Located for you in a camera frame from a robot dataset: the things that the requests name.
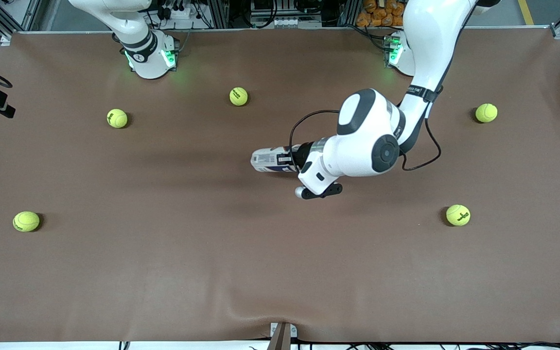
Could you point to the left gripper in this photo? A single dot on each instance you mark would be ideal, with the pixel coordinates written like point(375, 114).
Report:
point(301, 154)

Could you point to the clear tennis ball can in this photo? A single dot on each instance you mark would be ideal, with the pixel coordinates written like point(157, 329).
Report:
point(265, 159)

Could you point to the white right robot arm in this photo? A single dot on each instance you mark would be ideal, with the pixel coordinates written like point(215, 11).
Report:
point(148, 58)

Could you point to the yellow tennis ball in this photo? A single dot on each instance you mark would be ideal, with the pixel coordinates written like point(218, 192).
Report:
point(486, 113)
point(238, 96)
point(458, 215)
point(26, 221)
point(117, 118)

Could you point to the brown table mat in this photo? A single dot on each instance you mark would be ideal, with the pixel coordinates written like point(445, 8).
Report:
point(280, 253)

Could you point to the white power strip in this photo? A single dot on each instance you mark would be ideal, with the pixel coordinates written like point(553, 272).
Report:
point(285, 23)

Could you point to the orange packets pile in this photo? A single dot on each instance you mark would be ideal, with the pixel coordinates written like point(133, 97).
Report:
point(377, 14)

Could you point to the white strip with black plugs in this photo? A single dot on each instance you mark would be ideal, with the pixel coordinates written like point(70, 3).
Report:
point(183, 13)

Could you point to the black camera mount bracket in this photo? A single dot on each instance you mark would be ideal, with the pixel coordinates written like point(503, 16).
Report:
point(326, 190)

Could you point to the metal table edge bracket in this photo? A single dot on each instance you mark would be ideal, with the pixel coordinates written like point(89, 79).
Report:
point(282, 335)

